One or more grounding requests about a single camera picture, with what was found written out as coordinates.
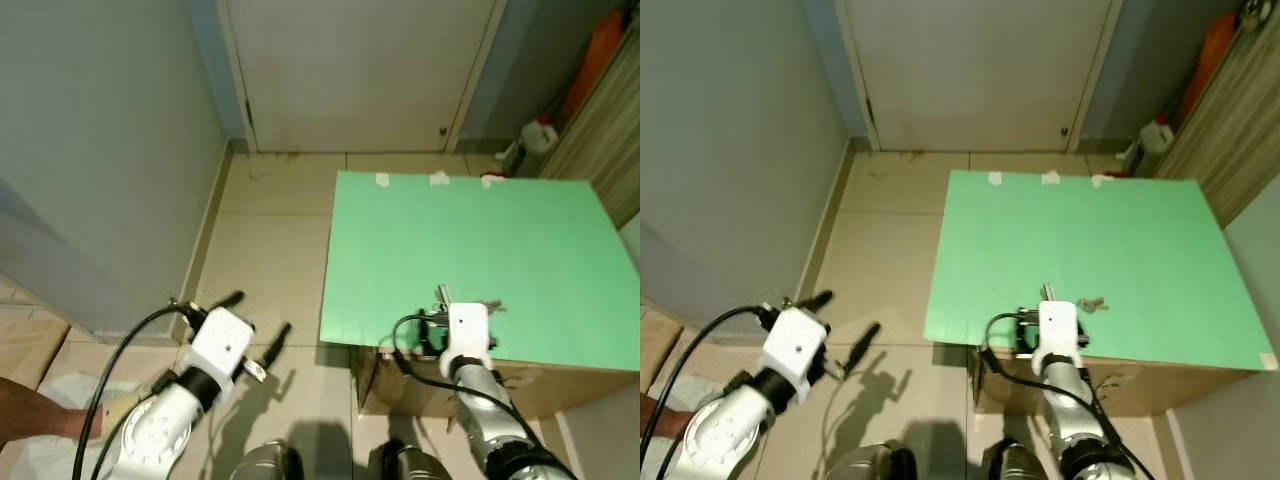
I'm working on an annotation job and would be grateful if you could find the grey robot left foot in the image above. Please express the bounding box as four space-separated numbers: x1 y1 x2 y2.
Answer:
228 440 306 480
825 440 916 480

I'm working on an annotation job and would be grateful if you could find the grey robot foot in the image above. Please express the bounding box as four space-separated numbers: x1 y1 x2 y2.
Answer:
980 438 1051 480
825 440 916 480
228 440 306 480
365 440 441 480

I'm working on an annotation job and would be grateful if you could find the brown cardboard box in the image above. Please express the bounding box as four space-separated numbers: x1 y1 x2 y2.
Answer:
355 345 641 421
965 340 1251 419

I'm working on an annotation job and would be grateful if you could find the grey robot right foot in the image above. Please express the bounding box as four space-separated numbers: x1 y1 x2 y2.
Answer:
365 440 441 480
980 438 1051 480

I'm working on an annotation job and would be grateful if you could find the flat brown cardboard sheet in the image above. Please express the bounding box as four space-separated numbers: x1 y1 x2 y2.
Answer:
640 315 681 391
0 305 71 391

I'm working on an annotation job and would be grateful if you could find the white plastic jug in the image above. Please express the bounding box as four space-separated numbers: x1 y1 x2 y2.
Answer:
515 115 561 176
1130 113 1179 176

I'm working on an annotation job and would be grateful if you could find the white plastic bag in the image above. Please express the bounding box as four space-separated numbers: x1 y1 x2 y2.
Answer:
0 365 151 480

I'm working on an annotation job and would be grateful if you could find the wooden cabinet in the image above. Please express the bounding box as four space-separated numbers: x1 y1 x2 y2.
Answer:
1155 0 1280 229
540 20 641 231

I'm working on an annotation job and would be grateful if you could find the white door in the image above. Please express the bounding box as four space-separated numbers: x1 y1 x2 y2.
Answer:
215 0 511 156
835 0 1126 156

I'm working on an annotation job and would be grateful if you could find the orange plastic container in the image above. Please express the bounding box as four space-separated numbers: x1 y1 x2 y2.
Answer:
1178 10 1241 126
560 8 629 126

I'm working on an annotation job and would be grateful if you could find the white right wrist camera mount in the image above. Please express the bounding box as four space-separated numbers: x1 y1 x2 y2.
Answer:
440 302 495 379
1032 300 1087 376

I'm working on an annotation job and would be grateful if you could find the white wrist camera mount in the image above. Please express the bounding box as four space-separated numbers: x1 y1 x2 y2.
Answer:
1032 300 1087 376
440 302 495 379
188 307 255 386
762 307 829 386

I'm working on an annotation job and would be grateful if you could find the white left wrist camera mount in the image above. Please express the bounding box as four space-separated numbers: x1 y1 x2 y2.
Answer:
762 307 829 386
188 307 255 386

